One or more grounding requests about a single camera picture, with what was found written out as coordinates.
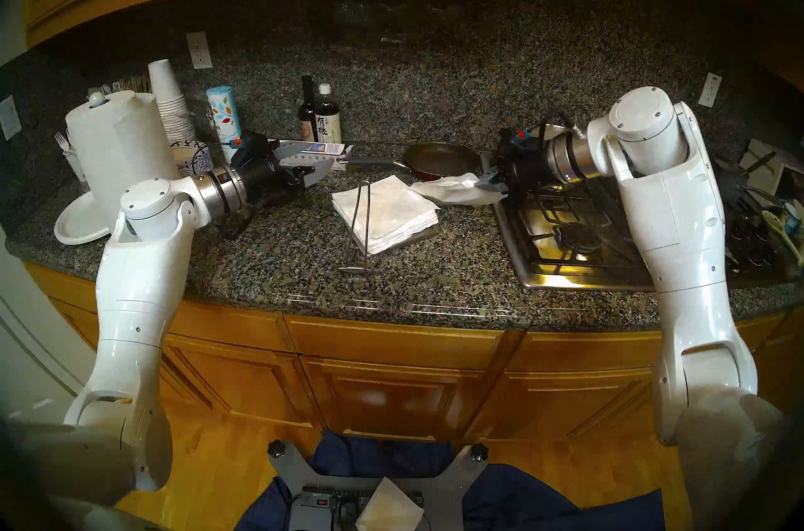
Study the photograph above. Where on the leaf print cylindrical canister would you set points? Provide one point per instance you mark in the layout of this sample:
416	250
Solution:
224	118

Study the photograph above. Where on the white paper towel roll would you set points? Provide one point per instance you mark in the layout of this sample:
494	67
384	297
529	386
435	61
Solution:
119	146

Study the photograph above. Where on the stainless gas cooktop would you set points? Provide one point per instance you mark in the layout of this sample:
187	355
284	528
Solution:
565	247

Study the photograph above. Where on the patterned ceramic spoon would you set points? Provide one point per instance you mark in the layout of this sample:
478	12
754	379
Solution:
774	221

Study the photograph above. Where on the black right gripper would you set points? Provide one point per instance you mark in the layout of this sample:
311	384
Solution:
524	175

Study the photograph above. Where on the white rectangular board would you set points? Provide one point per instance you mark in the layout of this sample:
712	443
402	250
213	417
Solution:
769	178

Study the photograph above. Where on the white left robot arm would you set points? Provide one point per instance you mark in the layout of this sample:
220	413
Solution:
135	297

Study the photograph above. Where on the black base knob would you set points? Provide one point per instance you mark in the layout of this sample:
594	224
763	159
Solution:
479	452
276	449

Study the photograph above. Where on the grey power box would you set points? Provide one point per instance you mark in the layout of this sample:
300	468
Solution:
311	514

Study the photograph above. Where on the single white napkin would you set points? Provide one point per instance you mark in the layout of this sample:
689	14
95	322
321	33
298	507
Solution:
452	189

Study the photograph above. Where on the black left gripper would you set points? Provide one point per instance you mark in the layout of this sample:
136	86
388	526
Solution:
276	184

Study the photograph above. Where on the white light switch plate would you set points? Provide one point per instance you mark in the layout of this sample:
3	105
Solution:
10	118

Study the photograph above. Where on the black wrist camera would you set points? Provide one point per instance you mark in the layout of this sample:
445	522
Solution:
251	150
524	141

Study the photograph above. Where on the white paper plate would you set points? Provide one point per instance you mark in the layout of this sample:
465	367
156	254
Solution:
78	222

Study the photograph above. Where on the wooden lower cabinets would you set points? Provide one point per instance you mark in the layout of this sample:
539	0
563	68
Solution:
389	391

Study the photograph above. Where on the dark blue cloth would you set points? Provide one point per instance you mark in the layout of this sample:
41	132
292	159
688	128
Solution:
515	498

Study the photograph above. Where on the cup of wooden sticks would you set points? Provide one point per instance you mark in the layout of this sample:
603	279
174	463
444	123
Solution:
132	86

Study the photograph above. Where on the white tissue sheet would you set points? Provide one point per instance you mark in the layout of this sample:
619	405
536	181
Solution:
389	511

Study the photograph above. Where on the blue patterned paper bowl stack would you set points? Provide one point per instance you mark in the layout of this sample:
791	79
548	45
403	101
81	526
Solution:
191	159

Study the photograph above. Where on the soy sauce bottle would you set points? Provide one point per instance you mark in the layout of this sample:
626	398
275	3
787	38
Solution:
328	121

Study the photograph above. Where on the white napkin stack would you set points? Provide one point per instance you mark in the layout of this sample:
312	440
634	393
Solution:
402	209

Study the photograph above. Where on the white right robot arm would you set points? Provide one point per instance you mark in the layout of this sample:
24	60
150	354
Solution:
672	234

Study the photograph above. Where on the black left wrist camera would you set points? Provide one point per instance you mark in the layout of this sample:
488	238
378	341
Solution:
251	150

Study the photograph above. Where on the dark glass wine bottle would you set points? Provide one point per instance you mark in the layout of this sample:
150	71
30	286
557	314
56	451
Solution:
307	118

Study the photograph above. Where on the long white blue wrap box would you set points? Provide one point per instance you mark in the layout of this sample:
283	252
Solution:
326	150

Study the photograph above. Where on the white wall outlet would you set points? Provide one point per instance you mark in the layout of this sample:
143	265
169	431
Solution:
710	90
199	50

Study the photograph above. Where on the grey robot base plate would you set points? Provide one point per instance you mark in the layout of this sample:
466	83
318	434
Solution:
452	492

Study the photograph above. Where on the white blue mug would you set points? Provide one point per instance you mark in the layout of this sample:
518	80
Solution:
791	219

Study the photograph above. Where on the white paper cup stack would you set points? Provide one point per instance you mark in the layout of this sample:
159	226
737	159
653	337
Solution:
169	102

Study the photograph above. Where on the dark frying pan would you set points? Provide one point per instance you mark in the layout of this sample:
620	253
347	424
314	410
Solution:
440	159

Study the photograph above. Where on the white towel holder knob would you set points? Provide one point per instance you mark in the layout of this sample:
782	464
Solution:
97	99

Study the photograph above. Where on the white door panel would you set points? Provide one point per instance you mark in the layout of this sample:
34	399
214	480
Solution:
31	347

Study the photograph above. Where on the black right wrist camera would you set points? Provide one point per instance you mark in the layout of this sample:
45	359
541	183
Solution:
524	141

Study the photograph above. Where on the white cup with forks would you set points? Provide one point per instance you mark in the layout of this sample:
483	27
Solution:
75	165

